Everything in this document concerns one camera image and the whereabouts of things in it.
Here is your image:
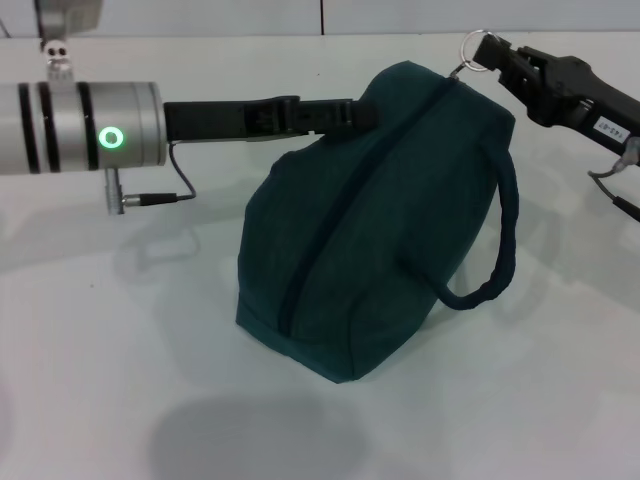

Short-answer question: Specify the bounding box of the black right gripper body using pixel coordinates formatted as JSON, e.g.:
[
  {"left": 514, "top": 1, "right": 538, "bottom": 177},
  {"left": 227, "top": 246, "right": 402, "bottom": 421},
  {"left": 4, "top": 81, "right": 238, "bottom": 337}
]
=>
[{"left": 519, "top": 45, "right": 640, "bottom": 162}]

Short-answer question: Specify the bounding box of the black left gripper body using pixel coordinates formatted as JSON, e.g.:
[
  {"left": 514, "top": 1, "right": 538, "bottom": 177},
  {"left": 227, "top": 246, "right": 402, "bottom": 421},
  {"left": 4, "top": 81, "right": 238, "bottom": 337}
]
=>
[{"left": 163, "top": 94, "right": 302, "bottom": 146}]

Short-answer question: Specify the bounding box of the dark teal insulated lunch bag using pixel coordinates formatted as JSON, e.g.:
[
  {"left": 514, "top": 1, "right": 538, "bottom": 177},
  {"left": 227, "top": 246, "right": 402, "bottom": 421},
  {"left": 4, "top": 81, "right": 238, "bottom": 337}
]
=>
[{"left": 234, "top": 28, "right": 522, "bottom": 386}]

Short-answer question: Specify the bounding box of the right wrist silver connector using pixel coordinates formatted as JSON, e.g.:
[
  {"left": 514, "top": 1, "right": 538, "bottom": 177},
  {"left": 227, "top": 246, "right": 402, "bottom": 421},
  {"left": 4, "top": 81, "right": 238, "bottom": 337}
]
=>
[{"left": 610, "top": 139, "right": 640, "bottom": 175}]

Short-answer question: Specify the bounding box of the wrist silver connector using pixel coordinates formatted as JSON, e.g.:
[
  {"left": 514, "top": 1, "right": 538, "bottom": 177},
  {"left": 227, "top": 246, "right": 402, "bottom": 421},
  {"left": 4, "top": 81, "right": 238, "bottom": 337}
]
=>
[
  {"left": 102, "top": 167, "right": 127, "bottom": 217},
  {"left": 610, "top": 139, "right": 640, "bottom": 175}
]

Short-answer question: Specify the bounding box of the left wrist silver connector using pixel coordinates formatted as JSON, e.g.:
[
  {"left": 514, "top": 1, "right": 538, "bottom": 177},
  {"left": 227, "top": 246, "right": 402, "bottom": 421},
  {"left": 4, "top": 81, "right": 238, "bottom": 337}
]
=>
[{"left": 102, "top": 167, "right": 127, "bottom": 217}]

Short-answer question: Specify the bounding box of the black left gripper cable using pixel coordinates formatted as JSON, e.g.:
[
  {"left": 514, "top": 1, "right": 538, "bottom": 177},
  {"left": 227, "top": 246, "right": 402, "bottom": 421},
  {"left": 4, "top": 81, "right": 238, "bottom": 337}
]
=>
[{"left": 123, "top": 141, "right": 197, "bottom": 207}]

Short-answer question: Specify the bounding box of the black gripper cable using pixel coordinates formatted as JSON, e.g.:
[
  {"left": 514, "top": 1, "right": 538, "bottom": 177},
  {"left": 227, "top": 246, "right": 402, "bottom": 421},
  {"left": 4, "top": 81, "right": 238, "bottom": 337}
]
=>
[
  {"left": 586, "top": 167, "right": 640, "bottom": 225},
  {"left": 123, "top": 141, "right": 197, "bottom": 207}
]

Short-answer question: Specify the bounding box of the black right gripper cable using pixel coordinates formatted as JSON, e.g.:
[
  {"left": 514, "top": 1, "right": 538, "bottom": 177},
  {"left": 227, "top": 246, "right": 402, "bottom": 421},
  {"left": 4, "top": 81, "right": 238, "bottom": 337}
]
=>
[{"left": 586, "top": 167, "right": 640, "bottom": 225}]

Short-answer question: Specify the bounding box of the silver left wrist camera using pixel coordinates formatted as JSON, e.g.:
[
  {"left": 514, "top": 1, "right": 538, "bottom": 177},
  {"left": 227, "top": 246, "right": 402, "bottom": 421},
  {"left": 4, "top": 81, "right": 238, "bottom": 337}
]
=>
[{"left": 33, "top": 0, "right": 107, "bottom": 85}]

